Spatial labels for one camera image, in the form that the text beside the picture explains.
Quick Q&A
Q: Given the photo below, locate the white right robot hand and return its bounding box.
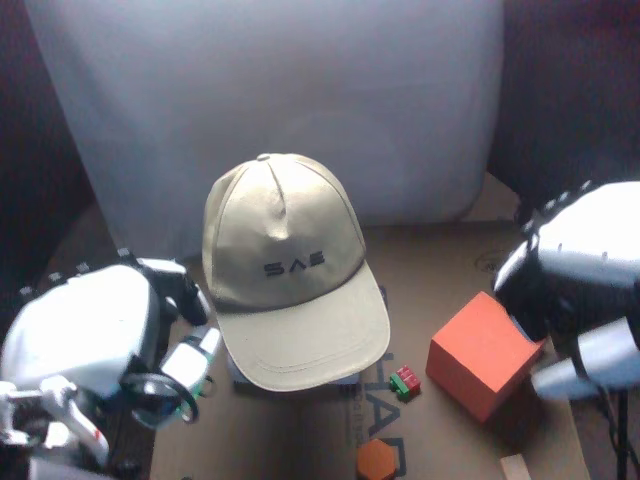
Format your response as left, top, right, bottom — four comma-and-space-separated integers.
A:
492, 180, 640, 401

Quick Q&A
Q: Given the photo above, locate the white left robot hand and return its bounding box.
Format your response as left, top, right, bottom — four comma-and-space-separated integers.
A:
0, 247, 221, 399

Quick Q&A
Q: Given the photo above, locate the beige baseball cap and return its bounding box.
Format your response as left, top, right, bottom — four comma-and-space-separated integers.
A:
201, 153, 392, 394

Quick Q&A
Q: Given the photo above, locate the white mannequin head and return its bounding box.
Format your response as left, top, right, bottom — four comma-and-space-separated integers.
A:
226, 355, 362, 390

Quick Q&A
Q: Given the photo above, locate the orange cube block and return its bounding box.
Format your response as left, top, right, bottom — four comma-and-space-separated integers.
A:
425, 291, 547, 425

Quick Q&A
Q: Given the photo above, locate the red and green toy brick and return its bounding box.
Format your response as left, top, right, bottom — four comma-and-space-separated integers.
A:
388, 364, 422, 401

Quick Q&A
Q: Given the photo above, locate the pale wooden block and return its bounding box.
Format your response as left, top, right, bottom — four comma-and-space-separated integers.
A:
499, 454, 534, 480

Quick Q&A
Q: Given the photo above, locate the brown cardboard sheet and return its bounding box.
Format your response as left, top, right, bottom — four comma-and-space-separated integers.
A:
14, 169, 596, 480

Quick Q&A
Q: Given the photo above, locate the orange hexagonal block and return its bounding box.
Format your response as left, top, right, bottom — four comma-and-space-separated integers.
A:
356, 439, 401, 480

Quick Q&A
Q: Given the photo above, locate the white backdrop sheet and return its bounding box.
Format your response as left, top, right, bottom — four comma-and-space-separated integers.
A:
24, 0, 505, 271

